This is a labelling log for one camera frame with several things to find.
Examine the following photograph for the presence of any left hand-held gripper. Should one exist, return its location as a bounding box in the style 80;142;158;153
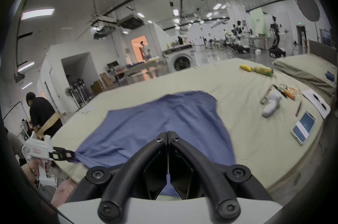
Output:
22;135;77;187

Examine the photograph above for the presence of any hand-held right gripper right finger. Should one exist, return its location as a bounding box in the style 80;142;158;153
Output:
168;131;274;222

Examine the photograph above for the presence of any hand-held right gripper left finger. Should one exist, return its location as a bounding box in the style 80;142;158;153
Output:
66;132;169;223

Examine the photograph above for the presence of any blue shirt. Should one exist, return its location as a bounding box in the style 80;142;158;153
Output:
75;90;236;199

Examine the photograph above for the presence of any person's left hand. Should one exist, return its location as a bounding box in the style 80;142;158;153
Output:
21;158;51;190

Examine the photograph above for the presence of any bed with beige sheet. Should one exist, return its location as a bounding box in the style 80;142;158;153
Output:
51;57;338;208

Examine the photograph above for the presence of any white standing fan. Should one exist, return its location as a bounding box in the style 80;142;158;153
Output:
65;87;81;110

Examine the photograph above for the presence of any stack of brown cartons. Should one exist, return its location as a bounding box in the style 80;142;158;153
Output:
90;72;114;94

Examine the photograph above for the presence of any white sock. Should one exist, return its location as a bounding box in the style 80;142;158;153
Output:
262;91;283;118

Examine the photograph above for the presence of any small metal tool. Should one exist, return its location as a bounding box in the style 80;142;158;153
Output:
260;84;274;105

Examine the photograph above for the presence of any white washing machine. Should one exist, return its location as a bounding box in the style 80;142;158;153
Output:
163;45;195;73

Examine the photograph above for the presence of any green and yellow snack bag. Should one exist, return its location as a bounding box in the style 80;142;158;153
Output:
253;66;274;77

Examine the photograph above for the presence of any white paper notebook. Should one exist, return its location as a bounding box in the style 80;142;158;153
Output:
302;89;331;120

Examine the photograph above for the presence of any black pen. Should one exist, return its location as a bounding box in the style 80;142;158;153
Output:
313;93;327;110

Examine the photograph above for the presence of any beige pillow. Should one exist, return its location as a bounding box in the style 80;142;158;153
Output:
273;55;337;97

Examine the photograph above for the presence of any black robot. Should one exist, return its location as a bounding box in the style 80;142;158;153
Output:
268;15;287;58

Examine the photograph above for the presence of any grey padded headboard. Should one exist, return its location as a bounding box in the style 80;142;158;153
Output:
308;40;338;66

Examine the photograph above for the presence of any grey reflector on stand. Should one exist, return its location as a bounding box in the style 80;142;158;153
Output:
295;0;321;43

